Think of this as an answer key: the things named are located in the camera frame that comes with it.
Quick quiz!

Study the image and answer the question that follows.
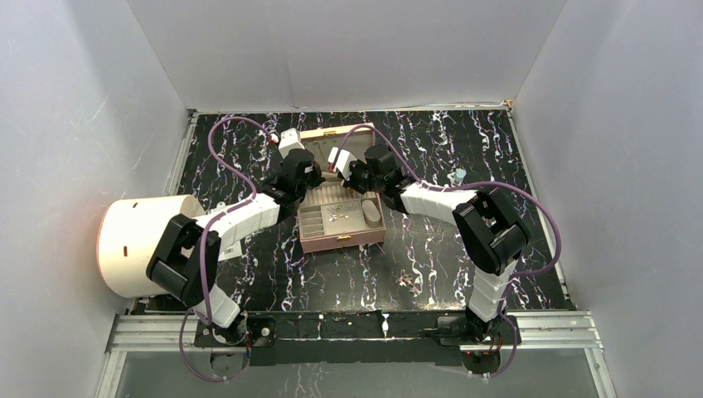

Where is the aluminium frame rail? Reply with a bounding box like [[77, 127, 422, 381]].
[[95, 310, 617, 397]]

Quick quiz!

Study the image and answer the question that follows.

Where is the gold pendant jewelry cluster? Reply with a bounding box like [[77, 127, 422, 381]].
[[397, 274, 423, 297]]

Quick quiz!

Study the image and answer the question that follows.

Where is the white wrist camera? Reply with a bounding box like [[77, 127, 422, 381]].
[[328, 147, 357, 180], [269, 128, 304, 159]]

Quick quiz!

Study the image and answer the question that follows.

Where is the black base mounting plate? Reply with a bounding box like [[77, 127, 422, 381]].
[[194, 310, 522, 374]]

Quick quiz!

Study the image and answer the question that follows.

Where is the pink jewelry box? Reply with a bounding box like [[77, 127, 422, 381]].
[[298, 125, 386, 254]]

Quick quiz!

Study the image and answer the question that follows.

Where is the light blue white clip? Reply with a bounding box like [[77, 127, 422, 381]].
[[450, 168, 467, 187]]

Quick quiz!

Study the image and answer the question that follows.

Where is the white cylindrical bucket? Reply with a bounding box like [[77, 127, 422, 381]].
[[96, 195, 205, 299]]

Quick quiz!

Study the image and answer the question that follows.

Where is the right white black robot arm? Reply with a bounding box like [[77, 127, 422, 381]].
[[328, 144, 531, 343]]

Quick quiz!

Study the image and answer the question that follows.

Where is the white oval watch pillow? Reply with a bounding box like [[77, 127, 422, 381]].
[[361, 199, 381, 228]]

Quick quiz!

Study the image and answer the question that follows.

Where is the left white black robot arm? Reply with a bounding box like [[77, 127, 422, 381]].
[[146, 148, 324, 345]]

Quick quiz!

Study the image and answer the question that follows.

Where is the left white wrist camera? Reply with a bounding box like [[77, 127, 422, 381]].
[[269, 128, 304, 159]]

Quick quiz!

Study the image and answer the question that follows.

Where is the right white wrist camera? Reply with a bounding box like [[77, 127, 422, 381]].
[[328, 147, 357, 180]]

